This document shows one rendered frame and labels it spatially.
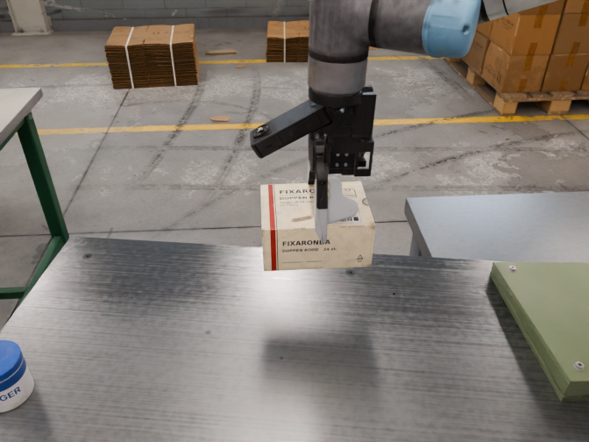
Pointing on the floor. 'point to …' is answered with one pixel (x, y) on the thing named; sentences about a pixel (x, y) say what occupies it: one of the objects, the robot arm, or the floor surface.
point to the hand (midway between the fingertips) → (314, 215)
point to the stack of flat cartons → (152, 56)
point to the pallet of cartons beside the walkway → (531, 58)
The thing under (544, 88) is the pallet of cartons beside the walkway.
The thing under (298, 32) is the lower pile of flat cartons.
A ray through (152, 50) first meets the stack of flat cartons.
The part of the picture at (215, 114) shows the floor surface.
